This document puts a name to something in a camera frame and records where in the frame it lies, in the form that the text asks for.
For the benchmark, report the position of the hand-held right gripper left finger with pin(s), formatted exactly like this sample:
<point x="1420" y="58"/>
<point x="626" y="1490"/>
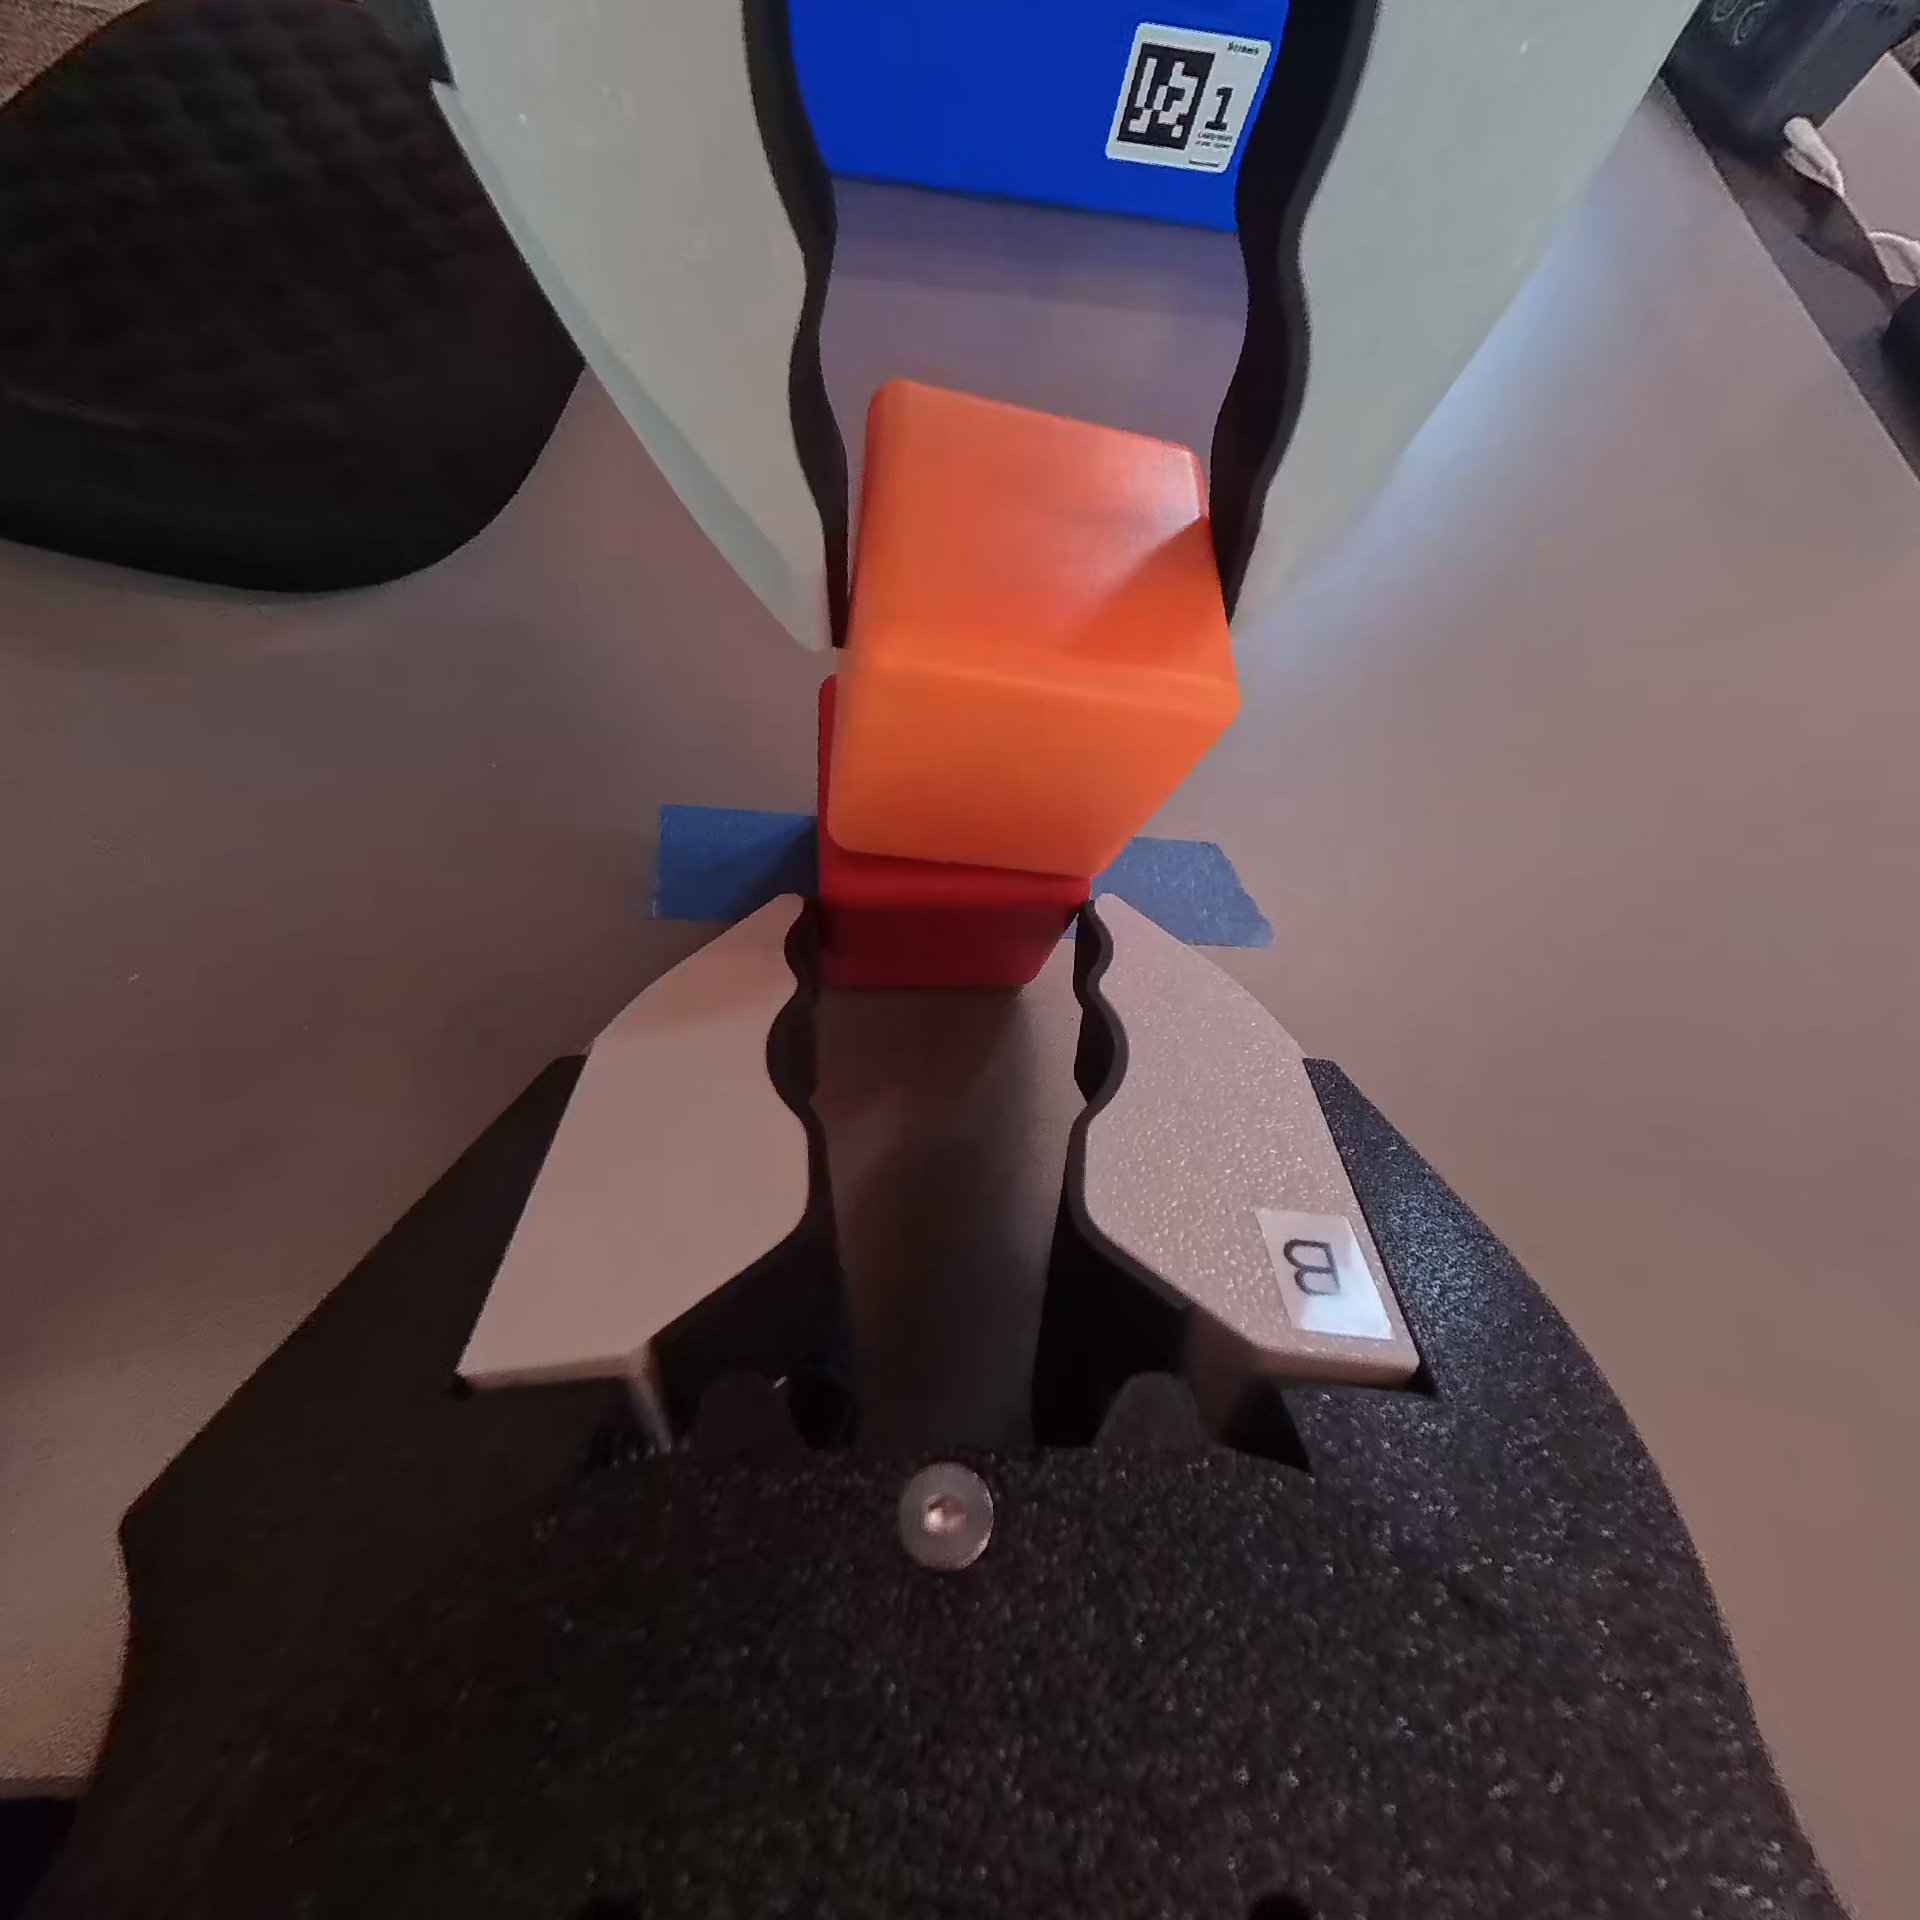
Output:
<point x="637" y="1187"/>

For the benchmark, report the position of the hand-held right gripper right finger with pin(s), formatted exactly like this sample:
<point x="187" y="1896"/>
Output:
<point x="1216" y="1170"/>

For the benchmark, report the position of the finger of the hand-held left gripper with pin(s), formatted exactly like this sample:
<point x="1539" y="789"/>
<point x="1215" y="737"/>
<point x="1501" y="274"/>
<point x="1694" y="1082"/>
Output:
<point x="1470" y="211"/>
<point x="632" y="241"/>

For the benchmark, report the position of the blue plastic bin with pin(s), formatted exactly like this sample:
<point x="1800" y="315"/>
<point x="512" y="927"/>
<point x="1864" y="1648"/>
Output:
<point x="962" y="106"/>

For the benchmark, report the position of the red foam cube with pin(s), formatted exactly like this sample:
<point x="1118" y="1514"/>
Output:
<point x="947" y="914"/>

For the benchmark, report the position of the orange foam cube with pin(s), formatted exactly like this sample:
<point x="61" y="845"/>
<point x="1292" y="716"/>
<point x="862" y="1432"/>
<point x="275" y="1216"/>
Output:
<point x="1020" y="644"/>

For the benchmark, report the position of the blue tape strip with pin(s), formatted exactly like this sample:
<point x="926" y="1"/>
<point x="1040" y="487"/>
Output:
<point x="720" y="855"/>

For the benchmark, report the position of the black power unit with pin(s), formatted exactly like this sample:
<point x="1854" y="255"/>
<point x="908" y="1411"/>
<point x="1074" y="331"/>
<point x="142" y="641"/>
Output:
<point x="1816" y="47"/>

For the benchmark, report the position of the black textured armrest pad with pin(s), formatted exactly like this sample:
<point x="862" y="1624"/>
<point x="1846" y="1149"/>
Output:
<point x="242" y="300"/>

